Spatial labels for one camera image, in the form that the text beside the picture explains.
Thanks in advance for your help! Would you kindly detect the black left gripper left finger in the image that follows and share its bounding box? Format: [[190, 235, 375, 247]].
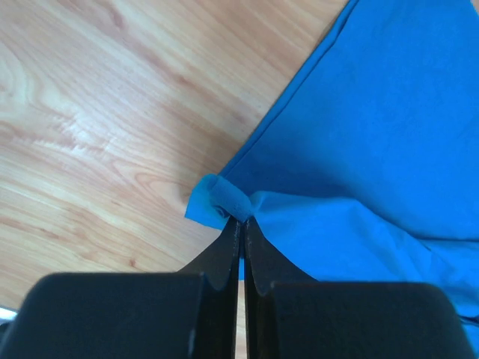
[[1, 219, 240, 358]]

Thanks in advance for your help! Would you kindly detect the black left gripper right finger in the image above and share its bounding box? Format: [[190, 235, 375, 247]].
[[243, 220, 474, 358]]

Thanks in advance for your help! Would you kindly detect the blue t-shirt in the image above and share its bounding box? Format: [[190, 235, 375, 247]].
[[186, 0, 478, 343]]

